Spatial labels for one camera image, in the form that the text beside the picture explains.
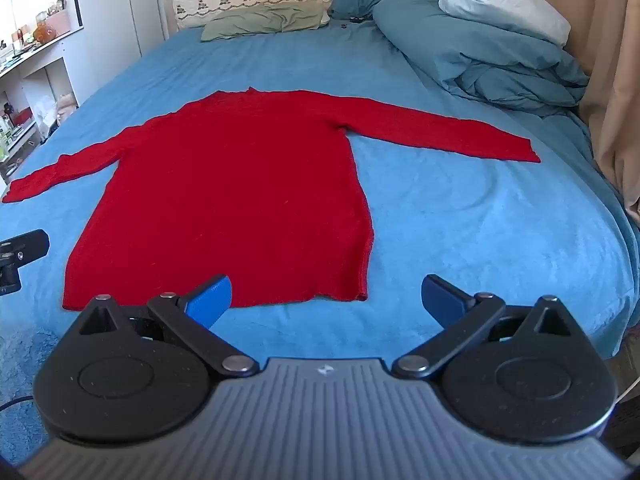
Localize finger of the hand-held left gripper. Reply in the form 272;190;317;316
0;229;50;267
0;260;22;295

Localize black cable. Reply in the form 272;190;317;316
0;395;37;412

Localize light blue pillow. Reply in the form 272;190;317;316
437;0;572;47

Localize orange jar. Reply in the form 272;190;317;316
33;12;71;44

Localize red knit sweater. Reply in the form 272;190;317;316
2;87;542;311

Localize white shelf unit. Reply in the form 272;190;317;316
0;24;85;186

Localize green pillow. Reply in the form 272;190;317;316
200;6;327;42

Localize teal duvet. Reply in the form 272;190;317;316
329;0;591;119

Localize beige curtain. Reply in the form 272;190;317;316
564;0;640;213

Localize white wardrobe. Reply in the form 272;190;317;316
69;0;176;60

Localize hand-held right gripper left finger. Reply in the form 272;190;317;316
71;274;261;379

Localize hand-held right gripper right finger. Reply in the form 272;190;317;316
392;274;577;380

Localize blue bed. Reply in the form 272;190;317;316
0;19;640;441

